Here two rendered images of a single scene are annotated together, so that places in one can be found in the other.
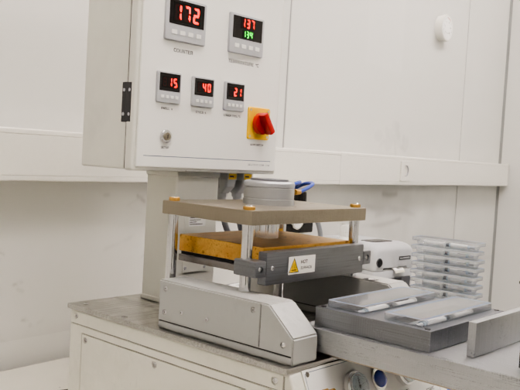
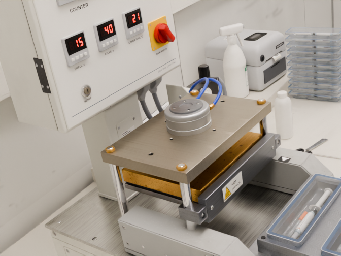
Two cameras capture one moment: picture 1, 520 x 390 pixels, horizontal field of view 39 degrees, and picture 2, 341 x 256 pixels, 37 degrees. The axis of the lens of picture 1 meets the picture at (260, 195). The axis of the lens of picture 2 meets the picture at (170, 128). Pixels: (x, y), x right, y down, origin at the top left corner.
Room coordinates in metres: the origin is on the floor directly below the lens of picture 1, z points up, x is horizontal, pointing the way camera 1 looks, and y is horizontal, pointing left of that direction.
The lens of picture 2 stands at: (0.32, 0.02, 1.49)
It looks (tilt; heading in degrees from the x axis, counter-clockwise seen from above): 25 degrees down; 0
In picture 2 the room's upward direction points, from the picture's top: 10 degrees counter-clockwise
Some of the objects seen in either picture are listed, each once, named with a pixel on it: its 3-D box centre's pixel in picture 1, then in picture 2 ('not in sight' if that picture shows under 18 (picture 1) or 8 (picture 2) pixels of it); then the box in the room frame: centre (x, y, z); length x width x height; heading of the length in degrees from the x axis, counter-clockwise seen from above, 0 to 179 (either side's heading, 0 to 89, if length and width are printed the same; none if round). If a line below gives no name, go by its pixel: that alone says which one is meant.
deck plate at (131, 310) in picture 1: (245, 317); (188, 206); (1.15, 0.01, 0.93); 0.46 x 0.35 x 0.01; 48
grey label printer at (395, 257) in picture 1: (361, 268); (246, 58); (2.10, -0.30, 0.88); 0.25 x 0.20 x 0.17; 46
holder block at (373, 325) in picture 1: (411, 317); (335, 222); (0.96, -0.21, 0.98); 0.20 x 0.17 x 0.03; 138
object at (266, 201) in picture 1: (260, 218); (183, 131); (1.17, 0.00, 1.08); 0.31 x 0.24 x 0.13; 138
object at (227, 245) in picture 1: (270, 232); (195, 145); (1.14, -0.02, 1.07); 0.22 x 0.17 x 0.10; 138
